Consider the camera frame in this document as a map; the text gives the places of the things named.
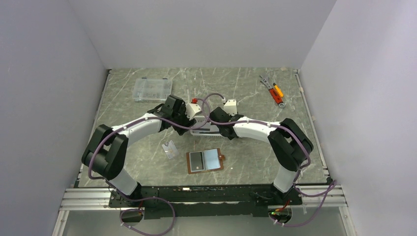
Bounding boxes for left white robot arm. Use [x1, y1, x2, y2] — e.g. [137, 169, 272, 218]
[82, 95, 202, 207]

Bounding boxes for brown leather card holder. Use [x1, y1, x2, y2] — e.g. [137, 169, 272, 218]
[186, 148, 226, 174]

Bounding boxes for yellow handled screwdriver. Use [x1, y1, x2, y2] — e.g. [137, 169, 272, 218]
[273, 83, 284, 98]

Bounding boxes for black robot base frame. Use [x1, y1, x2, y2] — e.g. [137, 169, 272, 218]
[109, 182, 333, 219]

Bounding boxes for red adjustable wrench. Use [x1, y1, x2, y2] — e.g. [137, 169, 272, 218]
[269, 88, 285, 108]

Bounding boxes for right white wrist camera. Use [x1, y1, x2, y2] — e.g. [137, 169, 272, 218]
[223, 99, 238, 116]

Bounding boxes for clear plastic card sleeve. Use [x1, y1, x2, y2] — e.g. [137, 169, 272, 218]
[162, 140, 179, 160]

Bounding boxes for white plastic basket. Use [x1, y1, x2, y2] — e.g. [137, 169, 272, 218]
[190, 123, 222, 137]

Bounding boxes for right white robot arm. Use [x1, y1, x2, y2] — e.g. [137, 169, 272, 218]
[209, 107, 314, 204]

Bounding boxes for clear plastic organizer box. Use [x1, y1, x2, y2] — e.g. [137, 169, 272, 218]
[132, 77, 173, 102]

